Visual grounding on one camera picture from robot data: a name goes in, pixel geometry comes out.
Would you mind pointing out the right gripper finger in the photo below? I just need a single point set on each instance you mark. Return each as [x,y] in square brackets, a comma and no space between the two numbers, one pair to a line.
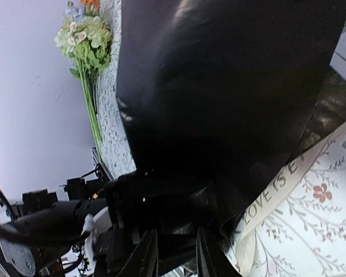
[211,261]

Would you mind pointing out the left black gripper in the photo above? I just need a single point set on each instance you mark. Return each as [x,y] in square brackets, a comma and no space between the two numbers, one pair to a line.
[130,246]

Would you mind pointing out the cream printed ribbon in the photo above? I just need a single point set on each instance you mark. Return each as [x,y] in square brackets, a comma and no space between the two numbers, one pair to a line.
[297,225]

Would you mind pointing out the black wrapping paper sheet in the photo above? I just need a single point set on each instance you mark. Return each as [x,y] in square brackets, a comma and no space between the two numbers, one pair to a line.
[227,90]

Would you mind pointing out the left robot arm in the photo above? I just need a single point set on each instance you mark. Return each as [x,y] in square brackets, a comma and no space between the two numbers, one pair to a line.
[51,228]

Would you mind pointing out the floral patterned tablecloth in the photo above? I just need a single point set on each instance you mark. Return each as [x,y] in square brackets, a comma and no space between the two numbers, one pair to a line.
[186,203]

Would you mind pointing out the green leafy flower bunch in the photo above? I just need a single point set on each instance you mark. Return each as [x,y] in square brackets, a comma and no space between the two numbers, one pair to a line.
[87,43]

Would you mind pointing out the blue orange flower stems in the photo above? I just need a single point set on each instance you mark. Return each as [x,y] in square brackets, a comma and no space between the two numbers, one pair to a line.
[87,8]

